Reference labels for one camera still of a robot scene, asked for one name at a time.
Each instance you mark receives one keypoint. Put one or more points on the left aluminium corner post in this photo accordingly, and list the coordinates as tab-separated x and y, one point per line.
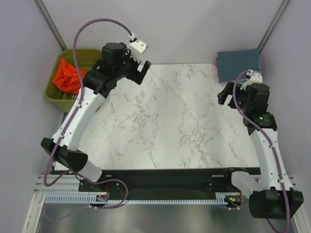
50	23

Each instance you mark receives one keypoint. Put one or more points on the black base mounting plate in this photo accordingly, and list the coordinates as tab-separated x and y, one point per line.
164	183

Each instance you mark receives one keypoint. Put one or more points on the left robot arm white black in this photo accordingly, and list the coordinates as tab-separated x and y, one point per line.
117	61

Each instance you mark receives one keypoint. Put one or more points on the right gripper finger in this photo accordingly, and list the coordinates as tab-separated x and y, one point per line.
231	103
224	93

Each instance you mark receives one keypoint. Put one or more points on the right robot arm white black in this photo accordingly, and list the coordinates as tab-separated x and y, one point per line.
274	197

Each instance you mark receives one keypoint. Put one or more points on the light blue slotted cable duct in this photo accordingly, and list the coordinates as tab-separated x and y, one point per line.
215	199

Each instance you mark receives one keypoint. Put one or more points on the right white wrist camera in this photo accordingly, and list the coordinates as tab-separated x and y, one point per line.
252	77

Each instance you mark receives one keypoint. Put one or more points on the orange t shirt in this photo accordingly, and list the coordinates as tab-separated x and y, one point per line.
67	78

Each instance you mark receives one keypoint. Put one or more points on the folded dark teal t shirt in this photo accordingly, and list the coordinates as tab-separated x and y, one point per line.
232	63

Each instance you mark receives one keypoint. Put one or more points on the right aluminium corner post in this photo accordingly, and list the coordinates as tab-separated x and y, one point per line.
273	24

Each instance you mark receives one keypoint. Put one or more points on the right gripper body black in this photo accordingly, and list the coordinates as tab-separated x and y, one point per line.
240	97

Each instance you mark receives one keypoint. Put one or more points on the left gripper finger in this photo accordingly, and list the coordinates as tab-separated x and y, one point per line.
144	70
138	78

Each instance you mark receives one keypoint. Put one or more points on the olive green plastic basket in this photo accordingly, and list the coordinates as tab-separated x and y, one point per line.
86	59

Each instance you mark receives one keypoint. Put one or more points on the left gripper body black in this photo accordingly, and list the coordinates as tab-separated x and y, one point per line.
130	65

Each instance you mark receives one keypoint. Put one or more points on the aluminium frame rail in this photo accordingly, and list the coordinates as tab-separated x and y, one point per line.
66	184

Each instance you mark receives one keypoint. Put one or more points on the aluminium corner post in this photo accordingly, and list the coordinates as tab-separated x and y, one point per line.
273	24
50	23

